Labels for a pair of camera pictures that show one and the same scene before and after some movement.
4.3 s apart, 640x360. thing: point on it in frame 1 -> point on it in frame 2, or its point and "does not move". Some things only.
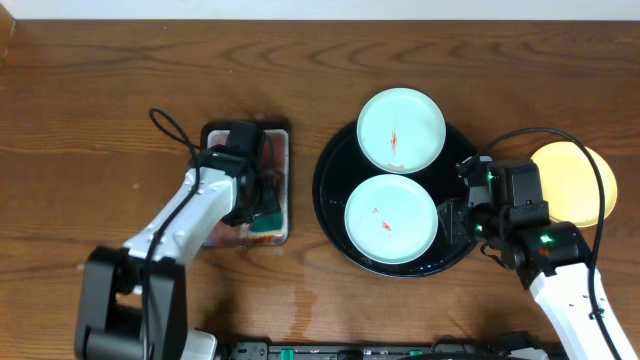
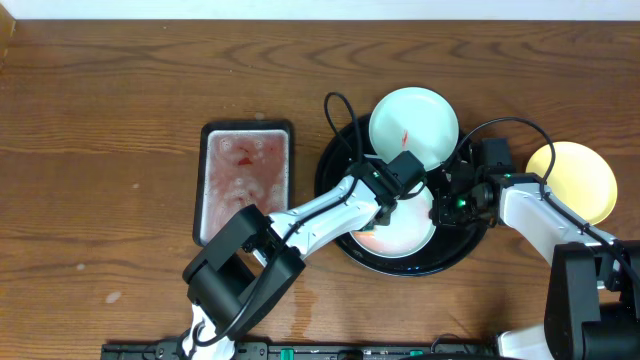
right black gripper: [455, 224] -> [442, 214]
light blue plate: [391, 219] does not move
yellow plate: [571, 186] does not move
